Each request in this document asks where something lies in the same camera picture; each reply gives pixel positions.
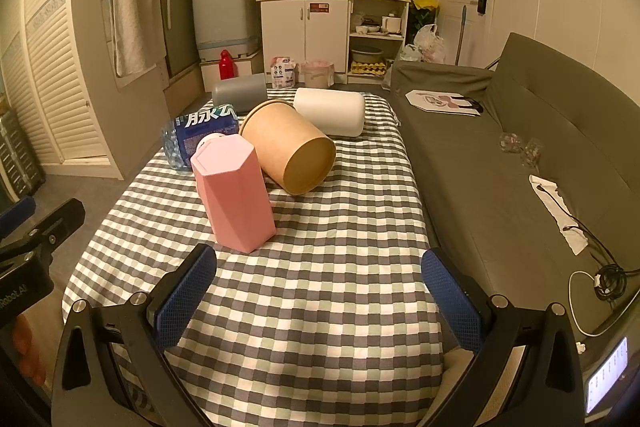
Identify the white refill packet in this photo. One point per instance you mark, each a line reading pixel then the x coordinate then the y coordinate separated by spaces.
pixel 283 73

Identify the grey cup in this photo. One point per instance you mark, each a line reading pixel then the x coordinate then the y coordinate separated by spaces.
pixel 237 94

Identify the blue-label plastic bottle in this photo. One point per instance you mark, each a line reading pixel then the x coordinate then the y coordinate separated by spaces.
pixel 192 129

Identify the checkered tablecloth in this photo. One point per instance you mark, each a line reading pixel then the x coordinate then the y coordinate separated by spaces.
pixel 325 282

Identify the smartphone with lit screen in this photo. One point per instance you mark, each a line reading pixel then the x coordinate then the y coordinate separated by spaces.
pixel 607 374

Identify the white cup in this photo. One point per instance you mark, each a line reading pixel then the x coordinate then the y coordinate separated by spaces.
pixel 330 112

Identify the stack of bowls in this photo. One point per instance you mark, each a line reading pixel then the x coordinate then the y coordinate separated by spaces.
pixel 366 28

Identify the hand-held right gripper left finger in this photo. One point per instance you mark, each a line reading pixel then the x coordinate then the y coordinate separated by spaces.
pixel 184 304

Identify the brown paper cup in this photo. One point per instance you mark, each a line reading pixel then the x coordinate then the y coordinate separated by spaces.
pixel 280 142

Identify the black storage crates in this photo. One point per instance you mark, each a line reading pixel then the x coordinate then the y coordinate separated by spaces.
pixel 17 157

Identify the red bottle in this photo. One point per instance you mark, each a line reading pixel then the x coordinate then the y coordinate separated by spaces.
pixel 226 67

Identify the grey sofa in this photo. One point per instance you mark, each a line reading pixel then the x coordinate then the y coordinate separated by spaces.
pixel 475 167

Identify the white louvred wardrobe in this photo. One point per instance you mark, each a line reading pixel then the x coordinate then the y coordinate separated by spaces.
pixel 55 82

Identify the clear plastic wrapper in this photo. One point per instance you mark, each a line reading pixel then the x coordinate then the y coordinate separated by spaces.
pixel 509 142
pixel 531 153

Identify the trash bin with pink bag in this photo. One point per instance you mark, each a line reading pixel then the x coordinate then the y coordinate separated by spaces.
pixel 316 74

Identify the white pot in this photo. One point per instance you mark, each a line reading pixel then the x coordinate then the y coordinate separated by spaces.
pixel 392 24

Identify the pink hexagonal cup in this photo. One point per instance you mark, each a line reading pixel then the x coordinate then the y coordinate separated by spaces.
pixel 235 202

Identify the person's left hand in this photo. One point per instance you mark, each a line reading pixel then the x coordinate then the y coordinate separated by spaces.
pixel 30 347

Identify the white kitchen cabinet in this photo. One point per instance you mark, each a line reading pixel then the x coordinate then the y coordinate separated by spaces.
pixel 300 37

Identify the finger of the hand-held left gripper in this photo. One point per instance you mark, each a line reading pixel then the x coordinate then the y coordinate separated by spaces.
pixel 17 211
pixel 57 218

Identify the metal basin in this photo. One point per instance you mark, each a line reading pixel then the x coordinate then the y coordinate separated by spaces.
pixel 367 56

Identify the egg tray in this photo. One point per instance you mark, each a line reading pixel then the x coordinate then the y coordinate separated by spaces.
pixel 370 67

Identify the white plastic bag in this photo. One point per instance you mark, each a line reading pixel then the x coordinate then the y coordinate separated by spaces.
pixel 425 44

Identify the yellow plastic bag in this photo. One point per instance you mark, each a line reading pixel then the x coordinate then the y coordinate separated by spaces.
pixel 420 0

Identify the grey washing machine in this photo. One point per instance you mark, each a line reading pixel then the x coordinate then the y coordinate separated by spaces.
pixel 222 12

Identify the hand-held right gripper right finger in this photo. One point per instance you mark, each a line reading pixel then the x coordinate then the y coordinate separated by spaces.
pixel 450 302

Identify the white cloth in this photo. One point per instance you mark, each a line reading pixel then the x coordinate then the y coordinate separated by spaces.
pixel 550 202

